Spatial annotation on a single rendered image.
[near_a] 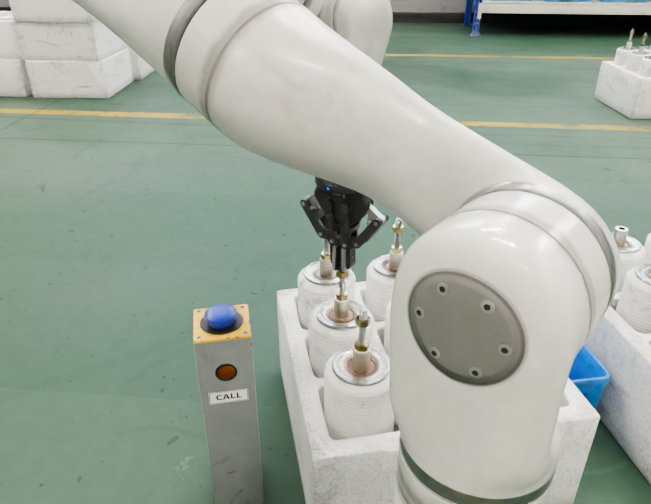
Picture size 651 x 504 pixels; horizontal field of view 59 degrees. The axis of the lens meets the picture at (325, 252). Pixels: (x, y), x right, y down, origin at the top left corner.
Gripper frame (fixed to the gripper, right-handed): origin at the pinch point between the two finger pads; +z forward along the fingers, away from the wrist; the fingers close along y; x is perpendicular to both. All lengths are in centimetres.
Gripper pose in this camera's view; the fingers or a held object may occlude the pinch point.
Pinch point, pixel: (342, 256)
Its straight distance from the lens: 80.3
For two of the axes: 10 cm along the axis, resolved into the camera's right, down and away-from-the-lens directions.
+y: 8.3, 2.7, -4.8
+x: 5.5, -4.0, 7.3
